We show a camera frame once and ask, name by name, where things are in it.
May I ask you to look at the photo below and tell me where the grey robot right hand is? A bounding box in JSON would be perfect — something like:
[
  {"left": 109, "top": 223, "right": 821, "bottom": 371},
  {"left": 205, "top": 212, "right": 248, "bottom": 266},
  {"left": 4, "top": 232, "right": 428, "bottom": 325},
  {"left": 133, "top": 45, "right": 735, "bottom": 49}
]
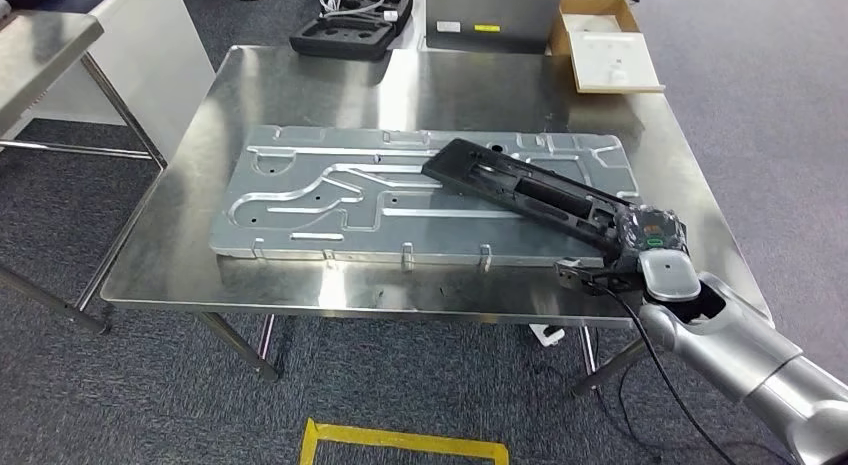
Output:
[{"left": 605, "top": 205, "right": 690, "bottom": 276}]

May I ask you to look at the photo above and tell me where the long black plastic part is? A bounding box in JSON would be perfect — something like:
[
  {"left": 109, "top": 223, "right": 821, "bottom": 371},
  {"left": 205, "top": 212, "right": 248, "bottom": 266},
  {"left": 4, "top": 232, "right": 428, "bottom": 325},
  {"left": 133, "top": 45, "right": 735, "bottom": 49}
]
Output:
[{"left": 421, "top": 137, "right": 635, "bottom": 255}]

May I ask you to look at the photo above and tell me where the stainless steel workbench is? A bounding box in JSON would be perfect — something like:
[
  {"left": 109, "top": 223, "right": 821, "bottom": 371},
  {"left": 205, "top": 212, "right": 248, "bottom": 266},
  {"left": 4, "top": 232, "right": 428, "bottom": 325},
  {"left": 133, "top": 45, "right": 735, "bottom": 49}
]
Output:
[{"left": 99, "top": 44, "right": 774, "bottom": 398}]

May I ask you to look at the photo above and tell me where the white power strip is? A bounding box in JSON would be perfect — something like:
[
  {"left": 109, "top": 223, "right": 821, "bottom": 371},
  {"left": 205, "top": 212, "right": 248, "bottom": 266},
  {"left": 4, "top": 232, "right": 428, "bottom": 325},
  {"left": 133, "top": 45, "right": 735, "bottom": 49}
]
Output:
[{"left": 529, "top": 323, "right": 567, "bottom": 348}]

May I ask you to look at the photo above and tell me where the cardboard box with white insert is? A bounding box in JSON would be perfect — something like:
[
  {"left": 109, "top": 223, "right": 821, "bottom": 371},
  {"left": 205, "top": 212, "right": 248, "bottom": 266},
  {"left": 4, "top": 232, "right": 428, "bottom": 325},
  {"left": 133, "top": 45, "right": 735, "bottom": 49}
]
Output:
[{"left": 547, "top": 0, "right": 666, "bottom": 95}]

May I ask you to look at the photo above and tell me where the grey case with yellow label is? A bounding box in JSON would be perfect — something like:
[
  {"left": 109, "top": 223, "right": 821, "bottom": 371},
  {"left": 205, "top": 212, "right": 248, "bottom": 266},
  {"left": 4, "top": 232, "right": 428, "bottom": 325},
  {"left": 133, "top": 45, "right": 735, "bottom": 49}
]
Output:
[{"left": 424, "top": 0, "right": 566, "bottom": 57}]

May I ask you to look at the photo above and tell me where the yellow floor tape outline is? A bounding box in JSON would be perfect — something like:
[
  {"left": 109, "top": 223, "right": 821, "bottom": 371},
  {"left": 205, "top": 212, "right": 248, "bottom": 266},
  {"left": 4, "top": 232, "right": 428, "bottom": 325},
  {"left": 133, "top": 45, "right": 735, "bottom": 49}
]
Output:
[{"left": 298, "top": 418, "right": 511, "bottom": 465}]

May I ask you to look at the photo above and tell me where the stamped silver metal plate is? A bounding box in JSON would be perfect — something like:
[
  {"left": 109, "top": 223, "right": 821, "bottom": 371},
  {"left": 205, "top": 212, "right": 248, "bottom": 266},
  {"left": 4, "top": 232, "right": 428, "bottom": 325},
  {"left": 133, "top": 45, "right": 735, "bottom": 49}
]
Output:
[{"left": 207, "top": 124, "right": 641, "bottom": 272}]

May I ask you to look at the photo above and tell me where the black foam case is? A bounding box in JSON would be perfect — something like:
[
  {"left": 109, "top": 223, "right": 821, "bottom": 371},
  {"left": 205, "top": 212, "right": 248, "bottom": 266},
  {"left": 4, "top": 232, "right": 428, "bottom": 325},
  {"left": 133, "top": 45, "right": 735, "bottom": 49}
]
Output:
[{"left": 288, "top": 0, "right": 416, "bottom": 61}]

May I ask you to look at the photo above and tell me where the white cabinet block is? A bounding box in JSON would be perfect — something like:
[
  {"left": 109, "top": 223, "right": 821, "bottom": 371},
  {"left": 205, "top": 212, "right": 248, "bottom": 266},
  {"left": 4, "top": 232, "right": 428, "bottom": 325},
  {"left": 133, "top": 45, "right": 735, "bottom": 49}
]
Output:
[{"left": 19, "top": 0, "right": 217, "bottom": 163}]

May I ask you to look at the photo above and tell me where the stainless steel side table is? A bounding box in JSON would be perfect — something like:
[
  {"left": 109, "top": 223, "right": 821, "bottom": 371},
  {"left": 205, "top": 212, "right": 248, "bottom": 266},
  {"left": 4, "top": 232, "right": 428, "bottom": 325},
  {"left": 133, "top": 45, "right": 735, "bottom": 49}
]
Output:
[{"left": 0, "top": 10, "right": 169, "bottom": 337}]

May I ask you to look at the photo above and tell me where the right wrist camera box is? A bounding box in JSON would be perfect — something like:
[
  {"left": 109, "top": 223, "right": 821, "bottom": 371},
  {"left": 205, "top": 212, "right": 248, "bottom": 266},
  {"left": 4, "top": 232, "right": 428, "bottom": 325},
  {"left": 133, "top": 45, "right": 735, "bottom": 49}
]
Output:
[{"left": 554, "top": 256, "right": 644, "bottom": 296}]

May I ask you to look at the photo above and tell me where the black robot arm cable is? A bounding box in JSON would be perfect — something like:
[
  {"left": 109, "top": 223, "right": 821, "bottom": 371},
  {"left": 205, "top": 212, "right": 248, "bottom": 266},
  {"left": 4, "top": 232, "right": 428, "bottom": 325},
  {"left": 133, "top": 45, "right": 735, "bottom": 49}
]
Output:
[{"left": 594, "top": 283, "right": 731, "bottom": 465}]

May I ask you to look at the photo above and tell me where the black cable under workbench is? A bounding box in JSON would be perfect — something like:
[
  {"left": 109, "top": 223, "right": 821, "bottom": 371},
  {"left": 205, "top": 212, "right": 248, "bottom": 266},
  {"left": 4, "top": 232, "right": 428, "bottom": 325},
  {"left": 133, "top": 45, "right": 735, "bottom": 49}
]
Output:
[{"left": 588, "top": 342, "right": 665, "bottom": 451}]

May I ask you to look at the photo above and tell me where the white cable in case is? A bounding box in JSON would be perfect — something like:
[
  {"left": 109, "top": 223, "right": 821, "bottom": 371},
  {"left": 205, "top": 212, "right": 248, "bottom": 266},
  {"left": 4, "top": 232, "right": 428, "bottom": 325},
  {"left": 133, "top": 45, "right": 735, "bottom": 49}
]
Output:
[{"left": 317, "top": 0, "right": 400, "bottom": 23}]

